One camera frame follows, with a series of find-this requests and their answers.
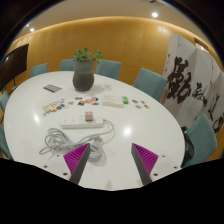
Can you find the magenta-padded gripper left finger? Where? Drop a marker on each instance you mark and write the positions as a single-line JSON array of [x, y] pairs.
[[77, 159]]

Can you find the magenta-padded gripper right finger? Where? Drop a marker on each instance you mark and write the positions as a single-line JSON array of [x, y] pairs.
[[146, 160]]

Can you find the white power strip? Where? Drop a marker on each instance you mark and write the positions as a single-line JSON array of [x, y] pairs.
[[75, 122]]

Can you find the orange-centred oval sticker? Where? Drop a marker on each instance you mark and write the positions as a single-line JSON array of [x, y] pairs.
[[146, 106]]

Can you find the white-rimmed round sticker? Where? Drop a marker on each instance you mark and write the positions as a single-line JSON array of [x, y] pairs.
[[138, 106]]

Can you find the dark shield-shaped sticker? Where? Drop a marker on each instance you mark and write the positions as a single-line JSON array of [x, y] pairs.
[[81, 103]]

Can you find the small orange sticker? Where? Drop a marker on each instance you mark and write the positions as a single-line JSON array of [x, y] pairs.
[[70, 103]]

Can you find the white sheet of stickers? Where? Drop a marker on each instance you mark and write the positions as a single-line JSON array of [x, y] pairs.
[[53, 106]]

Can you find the small pale sticker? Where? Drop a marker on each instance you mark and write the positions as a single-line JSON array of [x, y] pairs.
[[142, 101]]

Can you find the orange oval sticker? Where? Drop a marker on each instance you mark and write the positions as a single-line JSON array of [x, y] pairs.
[[95, 103]]

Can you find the pink round sticker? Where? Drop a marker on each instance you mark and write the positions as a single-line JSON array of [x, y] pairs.
[[88, 101]]

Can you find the blue-edged oval sticker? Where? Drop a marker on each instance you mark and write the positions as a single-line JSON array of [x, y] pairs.
[[135, 101]]

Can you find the dark rectangular sticker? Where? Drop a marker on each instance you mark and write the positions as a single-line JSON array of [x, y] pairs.
[[78, 98]]

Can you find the orange and blue round sticker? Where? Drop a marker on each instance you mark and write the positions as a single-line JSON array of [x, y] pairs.
[[95, 99]]

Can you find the small green packet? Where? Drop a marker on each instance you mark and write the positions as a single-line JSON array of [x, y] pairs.
[[125, 100]]

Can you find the white flat box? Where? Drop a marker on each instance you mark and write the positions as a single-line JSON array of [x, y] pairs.
[[112, 101]]

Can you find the grey rectangular card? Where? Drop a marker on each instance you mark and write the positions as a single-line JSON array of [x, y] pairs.
[[52, 88]]

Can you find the teal chairs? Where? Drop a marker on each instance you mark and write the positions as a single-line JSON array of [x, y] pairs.
[[150, 83]]

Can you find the green plant in grey pot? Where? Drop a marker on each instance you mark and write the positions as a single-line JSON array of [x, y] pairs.
[[83, 75]]

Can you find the white calligraphy folding screen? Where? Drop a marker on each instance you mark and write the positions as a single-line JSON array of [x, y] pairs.
[[186, 80]]

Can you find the ceiling spot lights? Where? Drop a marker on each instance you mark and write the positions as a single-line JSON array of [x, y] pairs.
[[154, 14]]

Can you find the black wall screen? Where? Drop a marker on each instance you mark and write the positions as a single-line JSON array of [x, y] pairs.
[[13, 65]]

